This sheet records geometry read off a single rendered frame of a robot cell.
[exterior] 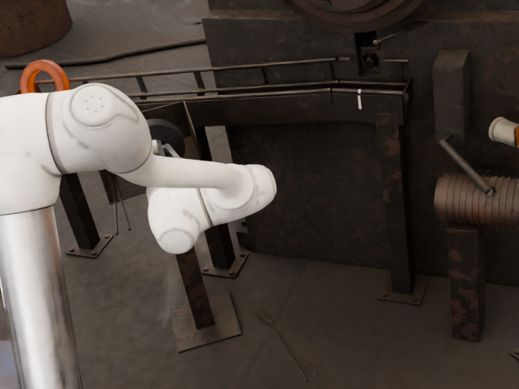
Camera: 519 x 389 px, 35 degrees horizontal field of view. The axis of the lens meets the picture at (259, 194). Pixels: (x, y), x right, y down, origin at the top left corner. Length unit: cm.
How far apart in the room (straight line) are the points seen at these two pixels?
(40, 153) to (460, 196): 116
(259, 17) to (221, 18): 11
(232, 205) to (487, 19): 81
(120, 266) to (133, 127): 167
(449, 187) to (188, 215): 70
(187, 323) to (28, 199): 137
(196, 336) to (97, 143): 138
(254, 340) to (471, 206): 81
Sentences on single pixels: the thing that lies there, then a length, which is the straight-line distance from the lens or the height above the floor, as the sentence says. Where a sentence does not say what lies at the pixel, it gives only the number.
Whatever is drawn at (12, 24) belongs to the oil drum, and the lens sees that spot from 474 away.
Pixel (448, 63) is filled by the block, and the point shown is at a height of 80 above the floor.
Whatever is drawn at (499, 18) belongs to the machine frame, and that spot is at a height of 87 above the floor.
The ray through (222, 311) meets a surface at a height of 1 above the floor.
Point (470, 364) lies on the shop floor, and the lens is 237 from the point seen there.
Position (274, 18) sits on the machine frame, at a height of 87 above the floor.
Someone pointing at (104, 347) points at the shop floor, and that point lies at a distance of 264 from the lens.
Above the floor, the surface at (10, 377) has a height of 43.
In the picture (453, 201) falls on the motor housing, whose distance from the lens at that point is 210.
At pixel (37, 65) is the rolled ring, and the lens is 275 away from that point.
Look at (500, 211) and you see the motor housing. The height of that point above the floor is 48.
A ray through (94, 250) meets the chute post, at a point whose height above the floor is 1.
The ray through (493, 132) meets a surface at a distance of 204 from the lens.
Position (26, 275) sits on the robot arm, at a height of 99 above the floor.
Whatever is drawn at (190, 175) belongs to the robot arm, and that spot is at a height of 91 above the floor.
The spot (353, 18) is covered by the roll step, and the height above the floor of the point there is 93.
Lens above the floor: 176
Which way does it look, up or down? 35 degrees down
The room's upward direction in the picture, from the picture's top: 11 degrees counter-clockwise
